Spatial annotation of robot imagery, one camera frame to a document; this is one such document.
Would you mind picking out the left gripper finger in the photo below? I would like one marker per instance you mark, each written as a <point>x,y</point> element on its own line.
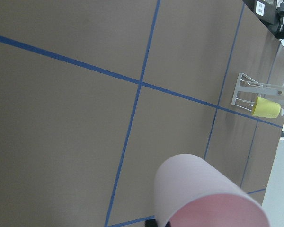
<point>150,223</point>

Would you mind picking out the pink plastic cup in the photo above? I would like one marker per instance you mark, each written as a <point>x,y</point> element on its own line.
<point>189,192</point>

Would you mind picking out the yellow plastic cup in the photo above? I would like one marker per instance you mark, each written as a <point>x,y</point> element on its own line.
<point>265,108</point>

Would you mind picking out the black monitor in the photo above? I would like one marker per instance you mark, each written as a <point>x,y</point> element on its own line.
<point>270,14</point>

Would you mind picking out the white wire cup rack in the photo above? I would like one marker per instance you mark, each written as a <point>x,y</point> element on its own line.
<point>247,90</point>

